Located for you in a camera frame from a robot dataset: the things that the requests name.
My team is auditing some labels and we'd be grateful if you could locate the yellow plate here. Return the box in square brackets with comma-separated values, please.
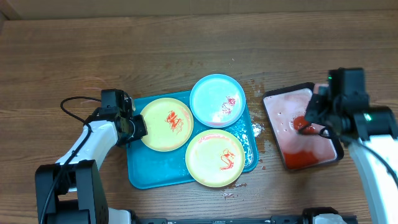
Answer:
[185, 129, 245, 188]
[141, 98, 193, 152]

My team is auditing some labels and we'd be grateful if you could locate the light blue plate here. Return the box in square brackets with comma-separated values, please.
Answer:
[190, 74, 246, 128]

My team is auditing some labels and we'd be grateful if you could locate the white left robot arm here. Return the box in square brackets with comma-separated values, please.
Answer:
[35, 115, 147, 223]

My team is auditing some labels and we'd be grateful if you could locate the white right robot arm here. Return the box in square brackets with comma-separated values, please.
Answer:
[305, 85, 397, 223]

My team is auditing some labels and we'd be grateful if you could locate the blue plastic tray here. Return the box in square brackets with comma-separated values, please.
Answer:
[127, 110, 259, 189]

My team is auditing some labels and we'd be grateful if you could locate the black tray with red water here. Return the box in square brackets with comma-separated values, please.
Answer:
[262, 82, 344, 171]

